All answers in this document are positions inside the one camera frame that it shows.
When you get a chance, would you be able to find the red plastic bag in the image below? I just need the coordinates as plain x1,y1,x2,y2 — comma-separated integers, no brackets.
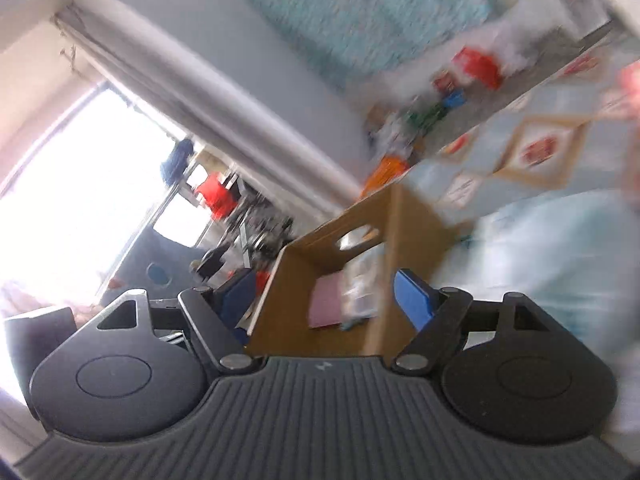
452,47,503,91

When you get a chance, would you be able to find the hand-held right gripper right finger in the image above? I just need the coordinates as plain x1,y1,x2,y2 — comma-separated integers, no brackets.
391,269,556,375

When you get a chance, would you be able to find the orange packet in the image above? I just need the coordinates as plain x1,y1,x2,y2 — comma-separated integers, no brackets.
362,155,409,197

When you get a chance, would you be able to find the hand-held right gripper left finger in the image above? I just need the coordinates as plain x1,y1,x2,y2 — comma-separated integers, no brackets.
95,267,261,375

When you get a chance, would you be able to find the white plastic shopping bag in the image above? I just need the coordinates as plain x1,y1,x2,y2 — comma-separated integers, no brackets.
432,190,640,453

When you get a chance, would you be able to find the brown cardboard box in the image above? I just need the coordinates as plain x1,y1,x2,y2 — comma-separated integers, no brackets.
247,184,463,361

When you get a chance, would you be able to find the grey curtain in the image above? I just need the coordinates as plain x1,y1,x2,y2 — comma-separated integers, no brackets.
52,2,373,216

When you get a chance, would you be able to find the hanging dark blue garment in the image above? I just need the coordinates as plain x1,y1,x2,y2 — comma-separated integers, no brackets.
161,139,195,186

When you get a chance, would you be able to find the red plastic item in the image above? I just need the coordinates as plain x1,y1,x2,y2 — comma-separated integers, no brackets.
195,172,239,219

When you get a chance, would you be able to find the teal floral cloth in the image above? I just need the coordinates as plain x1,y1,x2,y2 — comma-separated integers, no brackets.
230,0,496,92

